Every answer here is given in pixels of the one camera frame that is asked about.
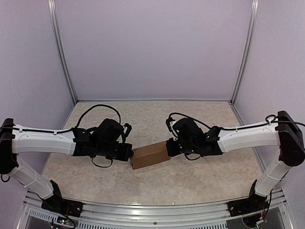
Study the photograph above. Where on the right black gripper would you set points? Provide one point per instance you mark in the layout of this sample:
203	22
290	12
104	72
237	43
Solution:
172	150

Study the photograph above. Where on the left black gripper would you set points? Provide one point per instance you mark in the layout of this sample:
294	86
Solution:
125	155

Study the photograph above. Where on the brown cardboard box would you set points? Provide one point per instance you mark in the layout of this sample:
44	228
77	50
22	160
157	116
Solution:
149	155

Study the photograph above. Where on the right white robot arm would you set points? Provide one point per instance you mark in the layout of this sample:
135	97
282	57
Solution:
276	130

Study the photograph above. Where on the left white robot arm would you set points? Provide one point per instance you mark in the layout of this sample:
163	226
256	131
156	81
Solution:
17	139

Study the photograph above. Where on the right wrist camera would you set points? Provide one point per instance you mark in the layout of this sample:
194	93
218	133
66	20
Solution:
169	123

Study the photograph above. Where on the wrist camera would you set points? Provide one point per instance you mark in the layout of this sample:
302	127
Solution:
169	123
126	131

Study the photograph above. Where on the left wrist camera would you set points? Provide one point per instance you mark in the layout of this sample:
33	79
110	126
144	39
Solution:
126	131

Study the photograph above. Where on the front aluminium rail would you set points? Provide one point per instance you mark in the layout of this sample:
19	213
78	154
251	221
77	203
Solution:
212	215

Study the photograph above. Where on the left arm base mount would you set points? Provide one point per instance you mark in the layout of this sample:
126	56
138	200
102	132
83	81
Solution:
56	203

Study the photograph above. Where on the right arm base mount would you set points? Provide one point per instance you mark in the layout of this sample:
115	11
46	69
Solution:
247	205

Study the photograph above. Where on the right aluminium frame post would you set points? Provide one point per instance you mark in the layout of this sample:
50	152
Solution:
246	51

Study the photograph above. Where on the aluminium frame post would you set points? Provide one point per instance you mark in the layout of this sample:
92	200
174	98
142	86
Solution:
60	50
246	51

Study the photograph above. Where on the left aluminium frame post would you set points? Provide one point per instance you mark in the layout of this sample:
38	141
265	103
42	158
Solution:
60	50

